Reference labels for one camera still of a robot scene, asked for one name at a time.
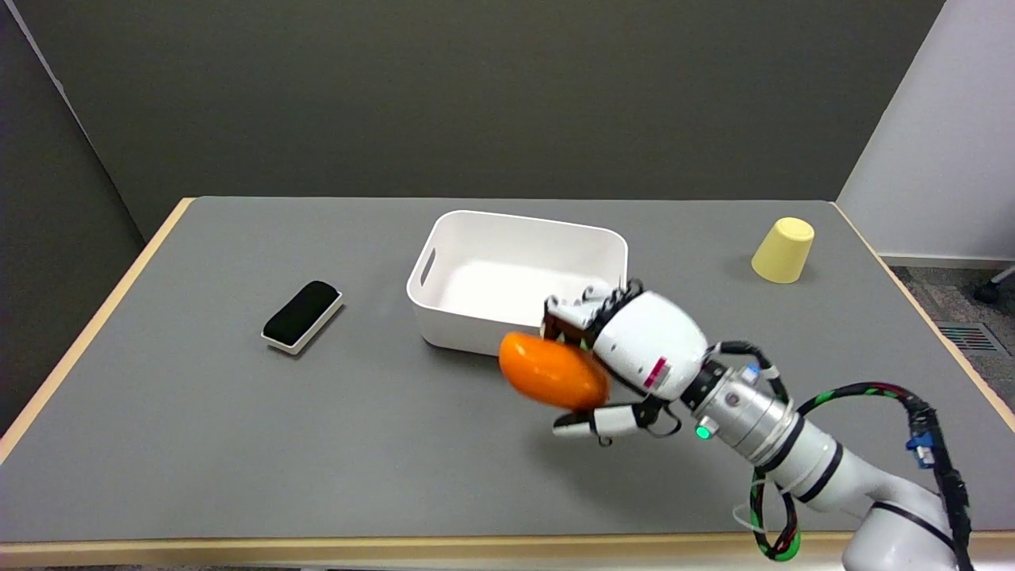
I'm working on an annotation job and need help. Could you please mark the black whiteboard eraser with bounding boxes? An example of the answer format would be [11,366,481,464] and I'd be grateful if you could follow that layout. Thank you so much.
[261,280,344,355]

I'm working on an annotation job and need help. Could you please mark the yellow upturned cup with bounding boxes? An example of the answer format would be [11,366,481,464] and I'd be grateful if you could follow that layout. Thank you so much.
[751,217,815,284]

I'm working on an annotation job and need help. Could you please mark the floor vent grille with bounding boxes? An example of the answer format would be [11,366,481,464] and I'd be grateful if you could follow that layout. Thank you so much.
[938,321,1009,354]

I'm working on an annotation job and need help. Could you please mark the white plastic storage bin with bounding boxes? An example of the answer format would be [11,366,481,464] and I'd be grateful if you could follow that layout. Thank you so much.
[406,210,629,359]

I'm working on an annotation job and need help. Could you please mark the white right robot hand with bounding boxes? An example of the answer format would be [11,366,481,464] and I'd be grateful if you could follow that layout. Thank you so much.
[542,278,710,447]

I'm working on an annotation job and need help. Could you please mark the black green robot cable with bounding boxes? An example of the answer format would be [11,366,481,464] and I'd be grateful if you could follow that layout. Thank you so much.
[707,341,975,571]

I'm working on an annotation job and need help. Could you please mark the orange mango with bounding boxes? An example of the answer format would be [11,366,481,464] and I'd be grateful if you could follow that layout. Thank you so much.
[498,331,611,412]

